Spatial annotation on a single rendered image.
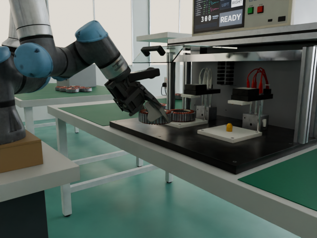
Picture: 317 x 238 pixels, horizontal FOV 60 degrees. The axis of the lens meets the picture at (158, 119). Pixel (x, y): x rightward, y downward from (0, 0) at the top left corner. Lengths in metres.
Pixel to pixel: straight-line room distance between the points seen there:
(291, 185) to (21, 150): 0.63
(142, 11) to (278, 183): 6.00
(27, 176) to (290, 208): 0.56
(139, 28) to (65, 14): 1.64
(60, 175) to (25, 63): 0.27
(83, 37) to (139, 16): 5.67
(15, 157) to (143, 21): 5.84
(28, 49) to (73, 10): 5.08
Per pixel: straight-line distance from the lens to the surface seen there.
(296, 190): 0.64
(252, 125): 1.04
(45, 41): 0.69
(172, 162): 0.77
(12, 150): 0.75
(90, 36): 0.75
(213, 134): 0.90
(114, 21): 6.07
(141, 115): 0.87
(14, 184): 0.70
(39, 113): 5.51
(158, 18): 6.69
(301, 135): 0.92
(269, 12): 1.02
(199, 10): 1.23
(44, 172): 0.72
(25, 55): 0.67
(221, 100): 1.29
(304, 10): 1.06
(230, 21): 1.11
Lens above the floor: 1.00
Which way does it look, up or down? 11 degrees down
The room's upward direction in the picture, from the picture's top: straight up
